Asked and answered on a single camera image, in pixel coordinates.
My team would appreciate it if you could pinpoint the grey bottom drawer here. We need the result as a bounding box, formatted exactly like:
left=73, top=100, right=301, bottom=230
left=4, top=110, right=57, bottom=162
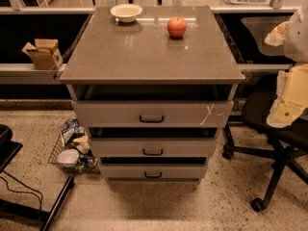
left=99, top=157, right=208, bottom=180

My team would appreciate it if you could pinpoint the grey drawer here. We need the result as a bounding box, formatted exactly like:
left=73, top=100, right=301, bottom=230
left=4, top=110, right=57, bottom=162
left=72, top=85, right=233, bottom=128
left=89, top=128, right=218, bottom=157
left=99, top=157, right=208, bottom=180

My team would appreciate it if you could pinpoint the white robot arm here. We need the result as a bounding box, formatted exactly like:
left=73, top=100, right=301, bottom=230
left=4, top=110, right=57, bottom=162
left=265, top=1, right=308, bottom=128

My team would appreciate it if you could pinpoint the grey drawer cabinet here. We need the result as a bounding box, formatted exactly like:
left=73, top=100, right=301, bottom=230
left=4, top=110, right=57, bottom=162
left=61, top=6, right=244, bottom=182

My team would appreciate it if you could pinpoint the grey middle drawer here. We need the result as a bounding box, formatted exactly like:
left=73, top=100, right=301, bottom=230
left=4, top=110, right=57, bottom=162
left=89, top=128, right=218, bottom=157

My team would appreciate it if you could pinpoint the grey top drawer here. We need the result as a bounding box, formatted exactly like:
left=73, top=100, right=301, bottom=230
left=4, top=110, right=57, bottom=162
left=72, top=85, right=233, bottom=128

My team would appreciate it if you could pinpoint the open cardboard box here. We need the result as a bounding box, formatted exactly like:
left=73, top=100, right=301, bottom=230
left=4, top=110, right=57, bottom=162
left=22, top=38, right=63, bottom=70

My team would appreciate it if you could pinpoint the black office chair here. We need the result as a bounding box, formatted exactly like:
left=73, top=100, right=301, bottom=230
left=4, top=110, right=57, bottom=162
left=222, top=74, right=308, bottom=212

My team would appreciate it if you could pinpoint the red apple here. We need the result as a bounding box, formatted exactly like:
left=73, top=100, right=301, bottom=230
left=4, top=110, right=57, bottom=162
left=167, top=16, right=187, bottom=39

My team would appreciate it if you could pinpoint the white bowl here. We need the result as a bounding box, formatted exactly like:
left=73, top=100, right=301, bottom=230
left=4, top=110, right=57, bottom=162
left=110, top=4, right=142, bottom=23

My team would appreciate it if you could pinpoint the snack bag in basket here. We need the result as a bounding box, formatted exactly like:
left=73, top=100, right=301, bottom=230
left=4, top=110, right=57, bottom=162
left=61, top=116, right=85, bottom=145

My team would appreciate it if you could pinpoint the white plastic container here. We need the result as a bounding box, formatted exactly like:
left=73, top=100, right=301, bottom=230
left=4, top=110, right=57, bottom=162
left=58, top=149, right=79, bottom=164

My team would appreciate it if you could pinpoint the wire basket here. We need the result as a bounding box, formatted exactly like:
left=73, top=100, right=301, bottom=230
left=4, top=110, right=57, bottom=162
left=48, top=137, right=100, bottom=174

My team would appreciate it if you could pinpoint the black cable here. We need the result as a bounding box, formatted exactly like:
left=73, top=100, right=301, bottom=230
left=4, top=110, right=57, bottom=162
left=0, top=169, right=44, bottom=211

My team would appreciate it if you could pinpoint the black stand frame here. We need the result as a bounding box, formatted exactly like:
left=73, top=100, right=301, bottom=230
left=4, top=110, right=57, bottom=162
left=0, top=124, right=75, bottom=231

